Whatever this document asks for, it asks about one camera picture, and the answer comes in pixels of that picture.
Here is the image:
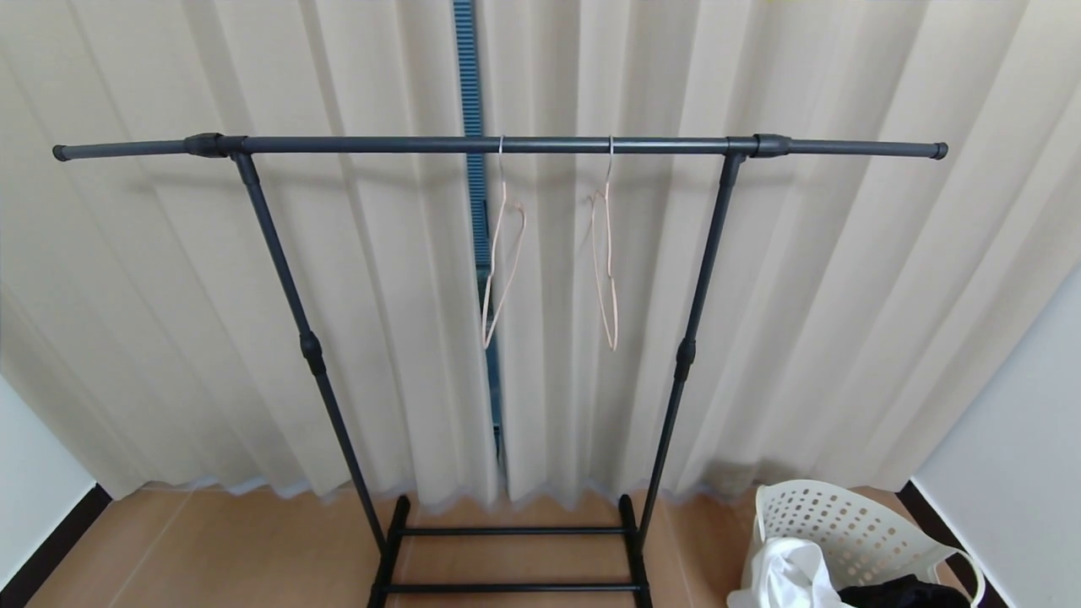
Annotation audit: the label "white laundry basket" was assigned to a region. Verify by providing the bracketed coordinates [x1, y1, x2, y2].
[741, 479, 987, 608]

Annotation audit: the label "black drawstring shorts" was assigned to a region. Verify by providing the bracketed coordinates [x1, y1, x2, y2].
[839, 574, 972, 608]

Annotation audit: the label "white printed t-shirt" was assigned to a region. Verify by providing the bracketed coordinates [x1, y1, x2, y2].
[727, 536, 854, 608]

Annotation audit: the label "black clothes rack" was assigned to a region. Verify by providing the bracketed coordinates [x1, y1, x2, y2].
[52, 133, 948, 608]

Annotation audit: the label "pink clothes hanger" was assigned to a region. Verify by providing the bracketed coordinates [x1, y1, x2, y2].
[481, 135, 527, 350]
[589, 135, 621, 352]

